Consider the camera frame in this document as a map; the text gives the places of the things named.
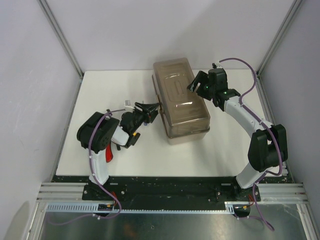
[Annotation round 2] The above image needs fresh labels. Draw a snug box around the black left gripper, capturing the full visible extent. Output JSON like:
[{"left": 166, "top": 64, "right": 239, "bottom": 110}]
[{"left": 130, "top": 102, "right": 161, "bottom": 134}]

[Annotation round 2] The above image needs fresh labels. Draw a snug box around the translucent brown plastic toolbox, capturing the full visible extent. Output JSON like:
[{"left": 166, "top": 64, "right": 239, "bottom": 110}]
[{"left": 152, "top": 58, "right": 211, "bottom": 145}]

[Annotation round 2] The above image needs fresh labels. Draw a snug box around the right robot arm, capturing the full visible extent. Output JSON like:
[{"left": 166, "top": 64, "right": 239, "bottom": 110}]
[{"left": 152, "top": 66, "right": 288, "bottom": 201}]

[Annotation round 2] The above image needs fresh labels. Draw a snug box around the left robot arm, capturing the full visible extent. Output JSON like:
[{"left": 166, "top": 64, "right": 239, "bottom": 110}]
[{"left": 76, "top": 102, "right": 159, "bottom": 200}]

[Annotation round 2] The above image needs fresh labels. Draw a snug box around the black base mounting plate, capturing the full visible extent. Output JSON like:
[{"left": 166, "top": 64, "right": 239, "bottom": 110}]
[{"left": 51, "top": 176, "right": 296, "bottom": 208}]

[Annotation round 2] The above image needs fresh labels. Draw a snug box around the yellow black handled tool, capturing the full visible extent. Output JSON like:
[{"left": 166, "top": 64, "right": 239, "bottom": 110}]
[{"left": 125, "top": 132, "right": 141, "bottom": 148}]

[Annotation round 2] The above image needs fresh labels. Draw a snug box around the red handled tool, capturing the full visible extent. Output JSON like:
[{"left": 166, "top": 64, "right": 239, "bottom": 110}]
[{"left": 105, "top": 144, "right": 114, "bottom": 163}]

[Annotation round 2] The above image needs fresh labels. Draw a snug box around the aluminium front rail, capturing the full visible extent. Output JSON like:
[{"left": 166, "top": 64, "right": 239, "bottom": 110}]
[{"left": 36, "top": 182, "right": 309, "bottom": 204}]

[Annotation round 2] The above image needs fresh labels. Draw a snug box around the right aluminium frame post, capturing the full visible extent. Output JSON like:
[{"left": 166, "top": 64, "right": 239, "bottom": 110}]
[{"left": 257, "top": 0, "right": 305, "bottom": 76}]

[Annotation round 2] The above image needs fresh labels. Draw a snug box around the aluminium frame post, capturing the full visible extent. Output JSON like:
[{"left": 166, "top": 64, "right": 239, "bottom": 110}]
[
  {"left": 257, "top": 0, "right": 305, "bottom": 76},
  {"left": 37, "top": 0, "right": 84, "bottom": 79}
]

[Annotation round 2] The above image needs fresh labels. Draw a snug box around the white slotted cable duct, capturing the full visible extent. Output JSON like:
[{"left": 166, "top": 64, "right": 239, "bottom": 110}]
[{"left": 46, "top": 202, "right": 251, "bottom": 214}]

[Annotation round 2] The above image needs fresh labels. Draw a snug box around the left aluminium frame post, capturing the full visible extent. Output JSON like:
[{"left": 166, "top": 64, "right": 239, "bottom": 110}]
[{"left": 37, "top": 0, "right": 84, "bottom": 79}]

